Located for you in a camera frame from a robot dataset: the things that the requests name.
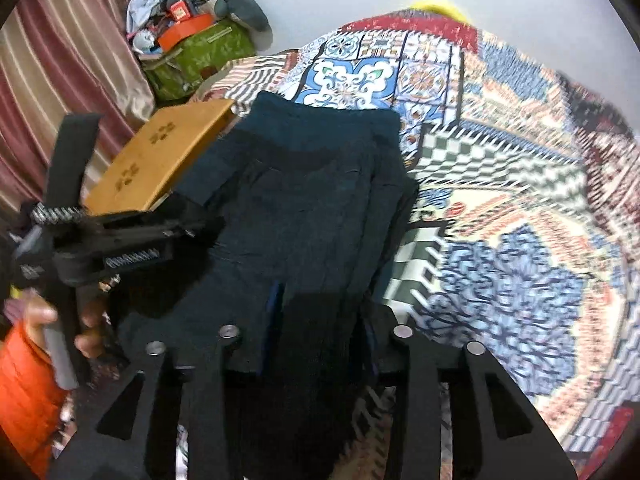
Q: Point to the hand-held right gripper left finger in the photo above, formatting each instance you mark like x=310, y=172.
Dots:
x=215, y=390

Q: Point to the orange box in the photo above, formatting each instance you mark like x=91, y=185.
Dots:
x=187, y=30

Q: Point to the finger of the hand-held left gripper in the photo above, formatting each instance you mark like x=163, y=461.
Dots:
x=150, y=255
x=150, y=219

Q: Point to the person's left hand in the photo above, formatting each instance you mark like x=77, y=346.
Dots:
x=92, y=342

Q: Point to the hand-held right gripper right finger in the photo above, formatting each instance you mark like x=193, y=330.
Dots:
x=425, y=395

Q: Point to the green storage box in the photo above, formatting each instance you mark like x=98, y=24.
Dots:
x=210, y=55

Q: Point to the grey plush pillow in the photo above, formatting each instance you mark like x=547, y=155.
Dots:
x=245, y=2

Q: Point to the person's left forearm orange sleeve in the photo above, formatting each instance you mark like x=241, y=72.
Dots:
x=25, y=400

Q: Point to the small red box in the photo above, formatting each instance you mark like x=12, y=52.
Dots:
x=179, y=10

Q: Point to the black pants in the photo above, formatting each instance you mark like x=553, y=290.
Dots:
x=300, y=200

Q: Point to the patchwork printed blanket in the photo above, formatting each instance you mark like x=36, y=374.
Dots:
x=500, y=185

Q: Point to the yellow curved cushion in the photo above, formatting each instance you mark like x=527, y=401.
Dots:
x=442, y=4

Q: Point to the striped pink curtain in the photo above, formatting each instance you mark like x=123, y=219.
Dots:
x=60, y=60

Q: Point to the wooden lap desk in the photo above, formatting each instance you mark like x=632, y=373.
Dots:
x=160, y=160

